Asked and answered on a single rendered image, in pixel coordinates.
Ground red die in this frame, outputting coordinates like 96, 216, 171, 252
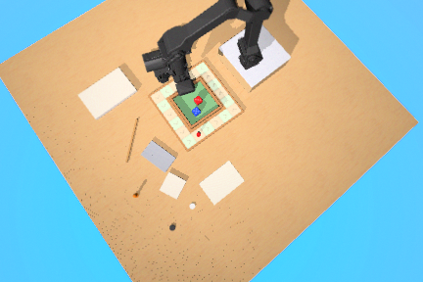
194, 96, 203, 106

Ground blue die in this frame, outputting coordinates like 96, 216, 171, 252
192, 107, 201, 117

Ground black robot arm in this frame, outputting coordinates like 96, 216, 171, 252
142, 0, 274, 83

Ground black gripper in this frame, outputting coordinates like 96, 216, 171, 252
169, 61, 196, 96

